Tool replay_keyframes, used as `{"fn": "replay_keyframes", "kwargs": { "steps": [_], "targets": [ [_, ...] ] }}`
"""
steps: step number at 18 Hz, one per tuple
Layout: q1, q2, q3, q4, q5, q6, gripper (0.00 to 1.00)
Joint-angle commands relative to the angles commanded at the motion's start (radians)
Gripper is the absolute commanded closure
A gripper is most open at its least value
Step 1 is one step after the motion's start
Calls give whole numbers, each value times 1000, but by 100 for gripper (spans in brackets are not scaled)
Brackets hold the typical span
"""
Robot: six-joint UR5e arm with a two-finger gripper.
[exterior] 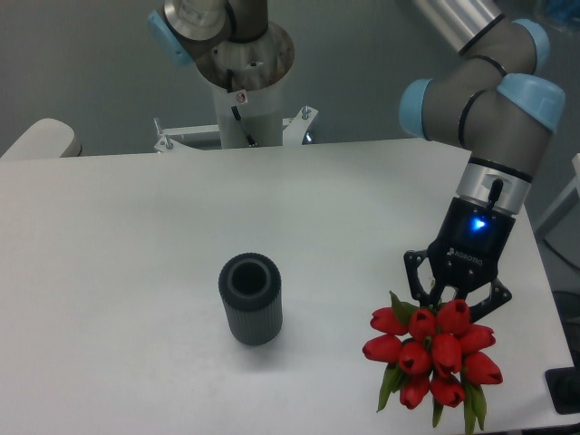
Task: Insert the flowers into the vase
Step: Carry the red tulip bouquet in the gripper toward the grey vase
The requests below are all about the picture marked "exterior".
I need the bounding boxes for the black device at table edge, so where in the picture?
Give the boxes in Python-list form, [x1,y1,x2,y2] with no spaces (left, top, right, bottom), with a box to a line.
[545,367,580,415]

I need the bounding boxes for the white metal base bracket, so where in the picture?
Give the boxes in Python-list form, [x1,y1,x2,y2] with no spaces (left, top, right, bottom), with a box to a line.
[153,105,319,153]

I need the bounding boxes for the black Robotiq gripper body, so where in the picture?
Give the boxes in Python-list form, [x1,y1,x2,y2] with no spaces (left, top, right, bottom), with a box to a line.
[427,198,515,301]

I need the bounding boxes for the beige chair back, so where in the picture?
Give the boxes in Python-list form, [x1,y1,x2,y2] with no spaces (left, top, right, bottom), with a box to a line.
[1,118,82,162]

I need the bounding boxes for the dark grey ribbed vase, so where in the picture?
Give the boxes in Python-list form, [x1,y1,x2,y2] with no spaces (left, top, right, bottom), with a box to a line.
[218,253,283,346]

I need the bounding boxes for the white frame at right edge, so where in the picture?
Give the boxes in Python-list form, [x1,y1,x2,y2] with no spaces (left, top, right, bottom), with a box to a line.
[534,154,579,238]

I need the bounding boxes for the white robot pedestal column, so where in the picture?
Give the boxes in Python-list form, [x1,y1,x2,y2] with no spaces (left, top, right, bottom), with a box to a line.
[194,22,296,149]

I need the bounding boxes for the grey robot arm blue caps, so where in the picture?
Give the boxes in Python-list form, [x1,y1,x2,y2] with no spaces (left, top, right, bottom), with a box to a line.
[148,1,566,321]

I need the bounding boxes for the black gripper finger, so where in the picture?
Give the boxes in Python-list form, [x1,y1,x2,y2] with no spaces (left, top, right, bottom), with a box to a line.
[403,249,447,308]
[469,278,513,324]

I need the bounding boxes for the red tulip bouquet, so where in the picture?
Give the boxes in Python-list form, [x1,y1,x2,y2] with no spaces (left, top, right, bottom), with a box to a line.
[362,294,503,434]

